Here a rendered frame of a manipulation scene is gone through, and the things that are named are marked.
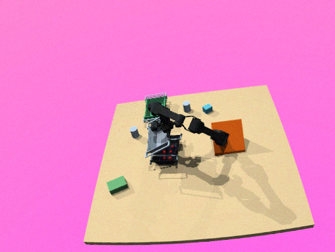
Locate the small blue cube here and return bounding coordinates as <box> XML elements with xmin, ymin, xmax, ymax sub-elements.
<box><xmin>203</xmin><ymin>103</ymin><xmax>213</xmax><ymax>114</ymax></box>

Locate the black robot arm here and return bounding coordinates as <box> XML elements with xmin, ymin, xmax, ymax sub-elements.
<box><xmin>147</xmin><ymin>101</ymin><xmax>229</xmax><ymax>146</ymax></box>

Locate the small green block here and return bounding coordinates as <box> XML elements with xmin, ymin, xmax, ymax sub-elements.
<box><xmin>106</xmin><ymin>176</ymin><xmax>129</xmax><ymax>195</ymax></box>

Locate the grey cylinder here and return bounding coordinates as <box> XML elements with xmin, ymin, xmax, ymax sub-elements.
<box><xmin>130</xmin><ymin>127</ymin><xmax>139</xmax><ymax>138</ymax></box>
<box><xmin>183</xmin><ymin>101</ymin><xmax>191</xmax><ymax>113</ymax></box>

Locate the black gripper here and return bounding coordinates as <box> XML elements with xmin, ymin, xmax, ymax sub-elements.
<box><xmin>151</xmin><ymin>117</ymin><xmax>182</xmax><ymax>131</ymax></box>

